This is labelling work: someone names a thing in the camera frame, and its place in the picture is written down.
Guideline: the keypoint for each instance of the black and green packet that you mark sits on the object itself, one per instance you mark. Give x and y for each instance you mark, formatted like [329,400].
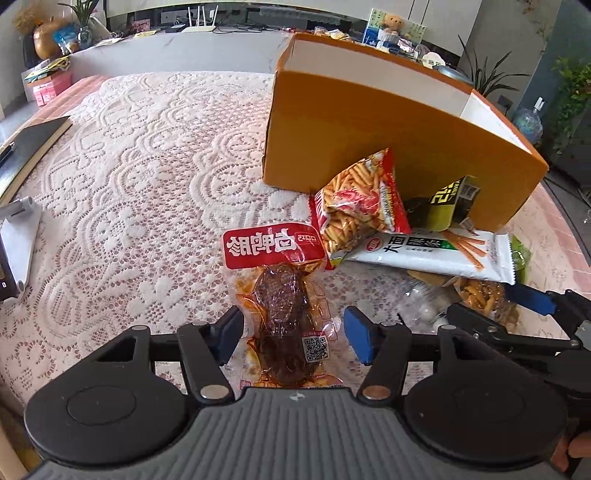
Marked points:
[445,207]

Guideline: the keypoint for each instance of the brown teddy bear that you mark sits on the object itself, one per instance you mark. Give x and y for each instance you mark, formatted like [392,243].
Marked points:
[392,23]

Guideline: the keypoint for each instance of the silver tablet stand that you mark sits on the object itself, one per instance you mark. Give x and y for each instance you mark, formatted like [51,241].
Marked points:
[18,240]

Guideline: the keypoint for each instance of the pile of wrapped snacks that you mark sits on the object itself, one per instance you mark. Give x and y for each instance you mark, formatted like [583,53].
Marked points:
[334,33]

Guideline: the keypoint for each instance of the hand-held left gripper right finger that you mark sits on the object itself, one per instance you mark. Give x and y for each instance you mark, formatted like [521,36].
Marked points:
[360,337]

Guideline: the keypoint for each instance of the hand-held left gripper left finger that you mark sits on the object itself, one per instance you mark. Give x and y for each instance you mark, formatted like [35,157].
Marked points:
[228,334]

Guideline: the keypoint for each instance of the black notebook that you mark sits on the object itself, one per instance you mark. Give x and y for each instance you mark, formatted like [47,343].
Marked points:
[27,147]

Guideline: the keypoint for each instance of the clear packet of orange sticks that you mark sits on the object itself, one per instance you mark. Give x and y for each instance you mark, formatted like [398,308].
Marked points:
[480,295]

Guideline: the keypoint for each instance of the black pen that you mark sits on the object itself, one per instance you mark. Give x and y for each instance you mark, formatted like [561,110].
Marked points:
[7,153]

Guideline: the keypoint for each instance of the dried flower bunch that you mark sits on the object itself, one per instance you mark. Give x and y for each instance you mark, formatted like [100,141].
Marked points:
[27,18]

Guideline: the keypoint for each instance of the pink box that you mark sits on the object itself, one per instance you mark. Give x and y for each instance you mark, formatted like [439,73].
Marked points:
[46,87]

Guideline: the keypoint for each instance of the blue water jug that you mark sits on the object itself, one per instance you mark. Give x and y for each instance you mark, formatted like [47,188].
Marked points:
[528,122]

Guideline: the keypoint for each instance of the orange cardboard box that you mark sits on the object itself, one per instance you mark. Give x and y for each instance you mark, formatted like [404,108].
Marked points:
[369,129]

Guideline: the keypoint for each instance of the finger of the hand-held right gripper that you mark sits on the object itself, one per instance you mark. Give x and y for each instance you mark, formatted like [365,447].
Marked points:
[531,299]
[480,325]

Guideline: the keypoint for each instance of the wall outlet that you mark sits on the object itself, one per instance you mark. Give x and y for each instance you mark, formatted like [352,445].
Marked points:
[505,102]

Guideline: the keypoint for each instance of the clear packet of white balls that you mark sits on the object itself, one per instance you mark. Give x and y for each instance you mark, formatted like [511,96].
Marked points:
[425,309]

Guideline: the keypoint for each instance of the teddy bear picture card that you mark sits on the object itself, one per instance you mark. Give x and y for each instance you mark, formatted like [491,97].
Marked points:
[376,39]

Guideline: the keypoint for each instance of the red duck leg packet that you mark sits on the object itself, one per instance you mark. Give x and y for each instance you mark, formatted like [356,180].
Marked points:
[277,295]

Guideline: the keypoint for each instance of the green plant in glass vase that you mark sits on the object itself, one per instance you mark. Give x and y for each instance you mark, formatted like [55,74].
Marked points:
[85,23]

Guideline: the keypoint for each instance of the green snack packet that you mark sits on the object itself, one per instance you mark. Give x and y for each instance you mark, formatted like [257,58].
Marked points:
[521,254]

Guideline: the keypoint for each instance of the white gluten strip packet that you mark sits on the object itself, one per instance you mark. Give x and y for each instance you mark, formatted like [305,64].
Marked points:
[415,251]

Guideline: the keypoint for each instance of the person's right hand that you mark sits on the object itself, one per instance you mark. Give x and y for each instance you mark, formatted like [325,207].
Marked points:
[579,450]

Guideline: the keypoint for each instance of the black tablet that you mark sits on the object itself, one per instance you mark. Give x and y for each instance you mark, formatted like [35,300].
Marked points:
[4,277]

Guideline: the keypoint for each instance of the long-leaf plant in dark pot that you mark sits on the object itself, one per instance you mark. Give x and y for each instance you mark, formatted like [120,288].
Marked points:
[489,76]

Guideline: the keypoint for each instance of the climbing green plant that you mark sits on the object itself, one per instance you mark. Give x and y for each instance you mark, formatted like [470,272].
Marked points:
[572,97]

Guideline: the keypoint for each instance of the white router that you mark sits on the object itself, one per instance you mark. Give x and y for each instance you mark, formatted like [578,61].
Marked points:
[199,27]

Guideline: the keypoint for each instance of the gold vase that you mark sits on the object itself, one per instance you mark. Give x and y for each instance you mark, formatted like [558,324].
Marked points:
[46,39]

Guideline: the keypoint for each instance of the red fries snack packet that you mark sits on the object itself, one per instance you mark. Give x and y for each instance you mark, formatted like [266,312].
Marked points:
[360,203]

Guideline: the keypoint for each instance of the blue snack bag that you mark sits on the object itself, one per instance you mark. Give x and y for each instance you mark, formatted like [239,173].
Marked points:
[67,39]

